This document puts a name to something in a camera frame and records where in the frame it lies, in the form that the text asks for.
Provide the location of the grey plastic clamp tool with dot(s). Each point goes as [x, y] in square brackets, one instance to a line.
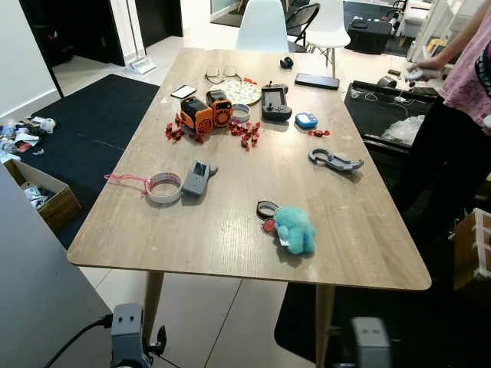
[331, 159]

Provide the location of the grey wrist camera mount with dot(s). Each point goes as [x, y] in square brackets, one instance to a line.
[127, 333]
[373, 341]

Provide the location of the small grey tape roll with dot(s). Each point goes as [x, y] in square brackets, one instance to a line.
[234, 113]

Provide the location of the black flat phone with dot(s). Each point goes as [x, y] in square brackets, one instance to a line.
[317, 81]

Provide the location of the red plastic clips pile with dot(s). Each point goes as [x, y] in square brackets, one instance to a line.
[174, 132]
[245, 136]

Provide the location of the eyeglasses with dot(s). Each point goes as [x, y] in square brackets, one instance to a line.
[212, 75]

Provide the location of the orange black device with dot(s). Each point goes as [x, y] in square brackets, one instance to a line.
[220, 109]
[196, 116]

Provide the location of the small black object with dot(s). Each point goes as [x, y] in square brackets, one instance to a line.
[286, 64]

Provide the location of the person's hand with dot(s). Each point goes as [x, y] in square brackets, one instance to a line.
[432, 67]

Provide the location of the white game controller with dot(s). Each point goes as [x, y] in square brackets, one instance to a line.
[413, 75]

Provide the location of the pile of plastic wrappers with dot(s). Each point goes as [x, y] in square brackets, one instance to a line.
[23, 138]

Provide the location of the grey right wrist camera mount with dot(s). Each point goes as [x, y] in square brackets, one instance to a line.
[373, 341]

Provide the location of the black storage crate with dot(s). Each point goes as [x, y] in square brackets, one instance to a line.
[368, 115]

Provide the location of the white floor stand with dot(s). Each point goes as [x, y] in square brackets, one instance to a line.
[143, 67]

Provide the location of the black chair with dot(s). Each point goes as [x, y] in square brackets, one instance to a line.
[303, 15]

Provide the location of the person's forearm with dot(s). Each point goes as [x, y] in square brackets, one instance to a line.
[464, 42]

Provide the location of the black low table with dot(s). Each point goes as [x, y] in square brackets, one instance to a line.
[368, 37]

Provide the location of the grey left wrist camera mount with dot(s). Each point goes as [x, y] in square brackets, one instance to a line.
[127, 333]

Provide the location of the blue white small device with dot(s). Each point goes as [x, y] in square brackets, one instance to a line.
[306, 120]

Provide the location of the person in pink shirt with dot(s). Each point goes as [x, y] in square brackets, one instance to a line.
[468, 84]

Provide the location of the brown box with white rack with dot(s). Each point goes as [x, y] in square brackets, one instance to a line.
[465, 261]

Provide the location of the grey partition panel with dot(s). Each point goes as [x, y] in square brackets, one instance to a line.
[38, 299]

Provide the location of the black rug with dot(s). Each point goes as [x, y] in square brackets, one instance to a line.
[100, 123]

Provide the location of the wooden table leg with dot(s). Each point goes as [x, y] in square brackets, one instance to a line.
[153, 295]
[325, 326]

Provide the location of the keys with teal plush toy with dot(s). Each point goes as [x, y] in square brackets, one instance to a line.
[295, 228]

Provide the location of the clear plastic bag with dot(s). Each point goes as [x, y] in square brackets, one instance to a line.
[403, 130]

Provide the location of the white phone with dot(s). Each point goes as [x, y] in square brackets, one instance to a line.
[183, 91]

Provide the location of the single red plastic clip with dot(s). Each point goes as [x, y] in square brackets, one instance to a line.
[318, 133]

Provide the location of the cardboard box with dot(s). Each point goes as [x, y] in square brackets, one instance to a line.
[65, 211]

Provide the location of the white tape roll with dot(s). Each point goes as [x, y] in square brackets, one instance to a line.
[153, 192]

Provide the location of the white plastic chair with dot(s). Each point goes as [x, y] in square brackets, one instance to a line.
[262, 27]

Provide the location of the white chair with wooden legs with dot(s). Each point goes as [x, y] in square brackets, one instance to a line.
[330, 23]

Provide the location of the black floor mat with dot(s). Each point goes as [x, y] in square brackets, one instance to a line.
[430, 330]

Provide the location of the white patterned plate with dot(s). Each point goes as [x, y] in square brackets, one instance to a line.
[242, 90]

